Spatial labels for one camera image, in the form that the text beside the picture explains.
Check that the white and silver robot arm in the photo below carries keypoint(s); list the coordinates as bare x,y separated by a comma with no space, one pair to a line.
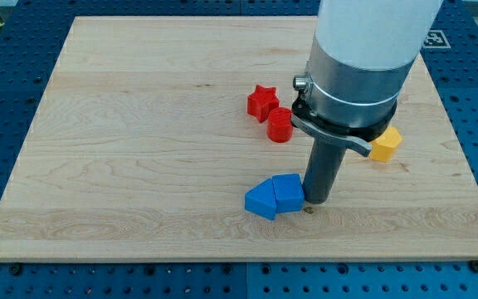
361,54

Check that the red cylinder block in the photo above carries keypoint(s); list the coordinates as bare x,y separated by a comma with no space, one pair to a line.
279,127

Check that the red star block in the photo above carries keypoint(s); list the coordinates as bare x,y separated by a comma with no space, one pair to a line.
261,102

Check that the blue triangular block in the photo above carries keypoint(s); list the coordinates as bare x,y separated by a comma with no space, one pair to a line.
261,200

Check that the blue trapezoid block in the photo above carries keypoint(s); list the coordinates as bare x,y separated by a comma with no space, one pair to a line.
288,192

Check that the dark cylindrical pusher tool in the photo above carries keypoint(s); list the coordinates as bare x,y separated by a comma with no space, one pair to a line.
321,171

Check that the light wooden board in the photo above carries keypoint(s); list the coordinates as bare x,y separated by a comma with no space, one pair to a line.
141,150

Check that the yellow pentagon block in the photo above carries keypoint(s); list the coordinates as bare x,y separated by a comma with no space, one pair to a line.
386,145

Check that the black and white fiducial marker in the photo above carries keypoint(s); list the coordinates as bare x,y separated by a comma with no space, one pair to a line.
436,39

